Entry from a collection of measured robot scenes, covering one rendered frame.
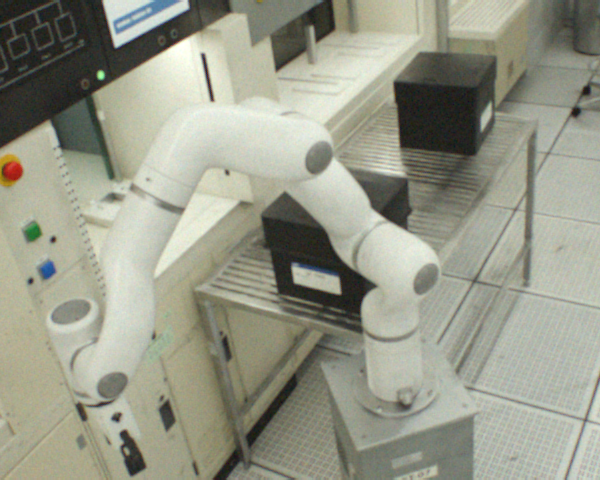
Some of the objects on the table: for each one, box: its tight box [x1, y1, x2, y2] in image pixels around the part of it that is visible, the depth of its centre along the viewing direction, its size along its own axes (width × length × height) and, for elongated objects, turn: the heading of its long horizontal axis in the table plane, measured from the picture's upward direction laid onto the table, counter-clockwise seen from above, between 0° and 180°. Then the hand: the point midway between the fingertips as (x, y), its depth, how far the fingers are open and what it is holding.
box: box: [393, 52, 497, 156], centre depth 262 cm, size 29×29×25 cm
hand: (125, 452), depth 130 cm, fingers open, 8 cm apart
